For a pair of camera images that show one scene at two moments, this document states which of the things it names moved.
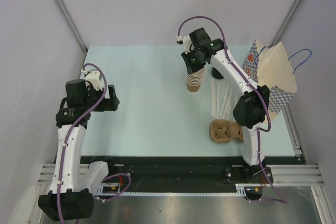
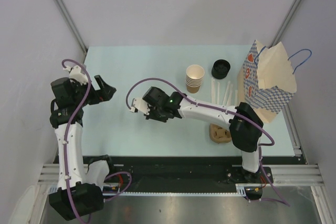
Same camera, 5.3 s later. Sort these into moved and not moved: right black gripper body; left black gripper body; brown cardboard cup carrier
Moved: left black gripper body; right black gripper body
Not moved: brown cardboard cup carrier
